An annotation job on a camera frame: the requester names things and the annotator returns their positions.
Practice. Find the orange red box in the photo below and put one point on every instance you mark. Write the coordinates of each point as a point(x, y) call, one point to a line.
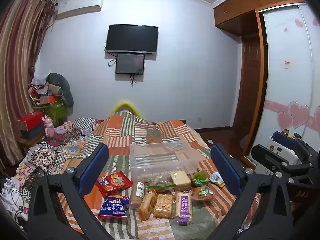
point(50, 99)

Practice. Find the white sliding door pink hearts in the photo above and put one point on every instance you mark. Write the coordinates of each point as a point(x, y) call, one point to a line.
point(287, 92)

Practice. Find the clear cookie packet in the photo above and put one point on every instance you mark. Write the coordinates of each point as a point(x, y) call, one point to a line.
point(160, 182)

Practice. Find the brown bread green label packet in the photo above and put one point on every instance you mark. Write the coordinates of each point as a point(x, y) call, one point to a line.
point(202, 193)

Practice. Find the checkered patterned cloth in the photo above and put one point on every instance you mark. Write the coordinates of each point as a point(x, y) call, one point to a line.
point(50, 155)

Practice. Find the orange green patchwork blanket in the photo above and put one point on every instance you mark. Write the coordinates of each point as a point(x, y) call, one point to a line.
point(155, 132)

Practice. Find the wooden bed frame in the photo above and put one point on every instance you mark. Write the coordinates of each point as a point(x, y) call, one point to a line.
point(183, 121)

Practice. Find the striped brown curtain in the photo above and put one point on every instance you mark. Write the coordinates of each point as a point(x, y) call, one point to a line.
point(17, 67)

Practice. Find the yellow hoop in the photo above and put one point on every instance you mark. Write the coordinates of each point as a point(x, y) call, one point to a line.
point(125, 104)

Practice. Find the blue snack packet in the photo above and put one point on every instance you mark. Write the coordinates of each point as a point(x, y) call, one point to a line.
point(112, 207)

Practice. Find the white door sticker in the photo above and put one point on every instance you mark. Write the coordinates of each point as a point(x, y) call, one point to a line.
point(287, 64)

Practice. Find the purple label snack packet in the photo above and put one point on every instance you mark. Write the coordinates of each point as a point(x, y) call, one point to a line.
point(184, 207)

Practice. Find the rice cracker packet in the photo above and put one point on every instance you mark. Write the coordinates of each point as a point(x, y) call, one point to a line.
point(163, 205)

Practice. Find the black wall television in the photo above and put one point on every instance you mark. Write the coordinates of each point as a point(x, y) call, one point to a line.
point(132, 39)

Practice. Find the sausage with white label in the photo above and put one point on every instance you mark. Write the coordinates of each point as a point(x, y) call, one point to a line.
point(138, 192)

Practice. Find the wrapped cake slice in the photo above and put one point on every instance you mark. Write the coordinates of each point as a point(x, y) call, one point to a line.
point(180, 180)

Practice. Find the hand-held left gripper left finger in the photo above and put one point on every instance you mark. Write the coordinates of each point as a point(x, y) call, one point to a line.
point(96, 165)

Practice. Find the white air conditioner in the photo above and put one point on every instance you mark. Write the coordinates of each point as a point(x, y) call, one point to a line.
point(80, 6)

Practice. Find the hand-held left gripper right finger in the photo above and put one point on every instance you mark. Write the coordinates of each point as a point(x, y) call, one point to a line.
point(225, 170)

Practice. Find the brown wooden door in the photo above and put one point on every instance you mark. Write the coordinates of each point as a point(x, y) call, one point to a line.
point(248, 92)

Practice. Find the small white yellow packet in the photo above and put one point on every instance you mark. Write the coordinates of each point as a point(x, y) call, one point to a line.
point(217, 179)

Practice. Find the clear plastic container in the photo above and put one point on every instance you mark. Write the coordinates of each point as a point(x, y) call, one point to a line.
point(160, 157)

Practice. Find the pile of clutter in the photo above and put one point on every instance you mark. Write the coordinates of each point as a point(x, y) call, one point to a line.
point(41, 87)

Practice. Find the red snack packet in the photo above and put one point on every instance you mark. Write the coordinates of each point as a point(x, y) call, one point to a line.
point(113, 182)

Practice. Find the dark grey box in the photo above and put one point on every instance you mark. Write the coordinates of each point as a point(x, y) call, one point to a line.
point(32, 133)

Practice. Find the pink toy figure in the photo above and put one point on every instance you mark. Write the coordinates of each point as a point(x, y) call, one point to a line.
point(48, 127)

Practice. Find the orange bread packet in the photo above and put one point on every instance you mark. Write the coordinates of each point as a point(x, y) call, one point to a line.
point(147, 205)

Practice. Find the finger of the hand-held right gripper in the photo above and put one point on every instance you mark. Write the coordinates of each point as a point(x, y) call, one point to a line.
point(285, 137)
point(265, 157)

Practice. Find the small black monitor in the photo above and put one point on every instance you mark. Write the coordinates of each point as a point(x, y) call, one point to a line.
point(130, 63)

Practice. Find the wooden wardrobe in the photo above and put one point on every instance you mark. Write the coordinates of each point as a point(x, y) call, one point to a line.
point(237, 7)

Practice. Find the green pea packet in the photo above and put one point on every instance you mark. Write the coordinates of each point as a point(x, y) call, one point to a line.
point(200, 177)

